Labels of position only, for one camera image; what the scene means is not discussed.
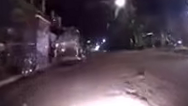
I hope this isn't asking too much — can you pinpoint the brown dirt road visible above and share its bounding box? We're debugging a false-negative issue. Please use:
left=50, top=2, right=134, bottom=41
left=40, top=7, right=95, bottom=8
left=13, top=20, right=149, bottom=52
left=0, top=42, right=188, bottom=106

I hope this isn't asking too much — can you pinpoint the vehicle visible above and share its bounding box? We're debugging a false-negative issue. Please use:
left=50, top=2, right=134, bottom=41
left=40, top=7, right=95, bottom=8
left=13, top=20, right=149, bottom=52
left=54, top=27, right=87, bottom=66

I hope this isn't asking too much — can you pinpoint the dark building with balcony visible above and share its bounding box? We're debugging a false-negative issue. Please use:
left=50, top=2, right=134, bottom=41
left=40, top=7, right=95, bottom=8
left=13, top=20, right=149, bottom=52
left=0, top=0, right=59, bottom=80

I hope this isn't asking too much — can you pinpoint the street lamp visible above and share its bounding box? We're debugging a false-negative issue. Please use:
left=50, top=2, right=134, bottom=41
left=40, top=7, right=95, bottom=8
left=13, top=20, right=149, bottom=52
left=114, top=0, right=133, bottom=50

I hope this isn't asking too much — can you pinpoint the raised pavement strip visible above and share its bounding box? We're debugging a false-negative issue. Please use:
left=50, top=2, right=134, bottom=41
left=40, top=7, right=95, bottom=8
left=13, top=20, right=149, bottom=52
left=0, top=61, right=58, bottom=93

